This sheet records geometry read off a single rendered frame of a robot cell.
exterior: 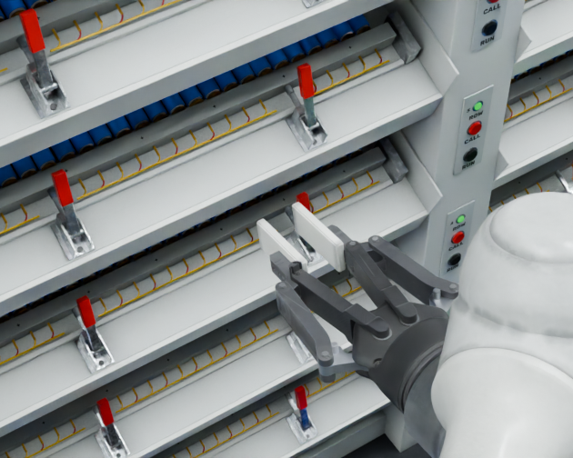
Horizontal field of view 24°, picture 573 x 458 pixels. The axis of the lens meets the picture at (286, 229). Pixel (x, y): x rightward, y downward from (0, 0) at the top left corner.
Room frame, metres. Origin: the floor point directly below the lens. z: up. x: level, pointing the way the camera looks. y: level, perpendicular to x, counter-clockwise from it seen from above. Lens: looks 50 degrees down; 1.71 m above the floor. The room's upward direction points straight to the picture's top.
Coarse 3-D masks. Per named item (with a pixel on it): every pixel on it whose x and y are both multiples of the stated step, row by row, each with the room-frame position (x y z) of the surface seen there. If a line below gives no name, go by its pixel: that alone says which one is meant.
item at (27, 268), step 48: (384, 48) 1.07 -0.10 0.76; (432, 48) 1.04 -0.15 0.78; (288, 96) 0.99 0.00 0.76; (336, 96) 1.00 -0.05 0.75; (384, 96) 1.01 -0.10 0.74; (432, 96) 1.02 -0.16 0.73; (192, 144) 0.93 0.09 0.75; (240, 144) 0.93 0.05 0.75; (288, 144) 0.94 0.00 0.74; (336, 144) 0.95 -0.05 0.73; (96, 192) 0.86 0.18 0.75; (144, 192) 0.87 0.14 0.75; (192, 192) 0.88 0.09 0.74; (240, 192) 0.89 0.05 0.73; (48, 240) 0.81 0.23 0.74; (96, 240) 0.82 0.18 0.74; (144, 240) 0.83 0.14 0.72; (0, 288) 0.76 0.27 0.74; (48, 288) 0.78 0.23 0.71
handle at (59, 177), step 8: (56, 176) 0.82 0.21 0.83; (64, 176) 0.82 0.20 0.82; (56, 184) 0.81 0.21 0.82; (64, 184) 0.82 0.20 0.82; (56, 192) 0.82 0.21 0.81; (64, 192) 0.81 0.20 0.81; (64, 200) 0.81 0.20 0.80; (72, 200) 0.82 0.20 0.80; (64, 208) 0.81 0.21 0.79; (72, 208) 0.81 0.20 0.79; (72, 216) 0.81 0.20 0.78; (72, 224) 0.81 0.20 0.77; (72, 232) 0.81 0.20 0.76
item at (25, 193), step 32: (384, 32) 1.06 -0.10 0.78; (320, 64) 1.02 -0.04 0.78; (224, 96) 0.96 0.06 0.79; (256, 96) 0.97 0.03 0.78; (160, 128) 0.92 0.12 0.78; (192, 128) 0.93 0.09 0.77; (96, 160) 0.88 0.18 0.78; (128, 160) 0.90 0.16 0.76; (0, 192) 0.83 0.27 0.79; (32, 192) 0.84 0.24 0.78
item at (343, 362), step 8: (336, 344) 0.58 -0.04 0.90; (336, 352) 0.58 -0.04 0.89; (344, 352) 0.58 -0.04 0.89; (336, 360) 0.57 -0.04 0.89; (344, 360) 0.57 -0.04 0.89; (352, 360) 0.57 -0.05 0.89; (320, 368) 0.56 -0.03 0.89; (328, 368) 0.56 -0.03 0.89; (336, 368) 0.56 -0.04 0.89; (344, 368) 0.56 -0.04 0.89; (352, 368) 0.56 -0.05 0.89; (360, 368) 0.57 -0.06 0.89
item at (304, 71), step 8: (304, 64) 0.97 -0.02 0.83; (304, 72) 0.96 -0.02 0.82; (304, 80) 0.96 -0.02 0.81; (312, 80) 0.96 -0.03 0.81; (304, 88) 0.95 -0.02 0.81; (312, 88) 0.96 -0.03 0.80; (304, 96) 0.95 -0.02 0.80; (312, 96) 0.96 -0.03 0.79; (304, 104) 0.95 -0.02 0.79; (312, 104) 0.96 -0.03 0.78; (312, 112) 0.95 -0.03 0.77; (304, 120) 0.96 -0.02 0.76; (312, 120) 0.95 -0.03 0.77
